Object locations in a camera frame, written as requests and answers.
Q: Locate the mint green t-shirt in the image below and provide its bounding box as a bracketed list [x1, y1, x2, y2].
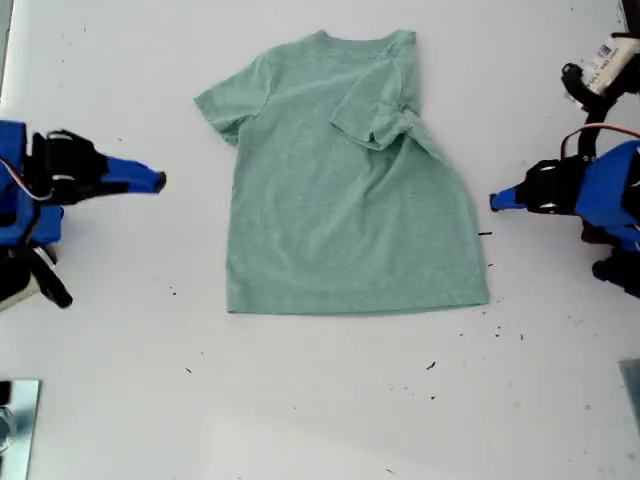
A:
[193, 29, 491, 317]

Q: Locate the red white gripper wire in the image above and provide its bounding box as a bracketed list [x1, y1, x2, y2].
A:
[0, 158, 57, 202]
[558, 123, 640, 162]

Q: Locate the black camera stalk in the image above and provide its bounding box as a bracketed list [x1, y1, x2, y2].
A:
[27, 244, 75, 310]
[559, 62, 624, 164]

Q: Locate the black labelled camera box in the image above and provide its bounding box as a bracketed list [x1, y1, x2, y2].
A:
[0, 244, 41, 315]

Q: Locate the white labelled camera box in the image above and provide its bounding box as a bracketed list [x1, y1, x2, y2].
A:
[579, 33, 640, 96]

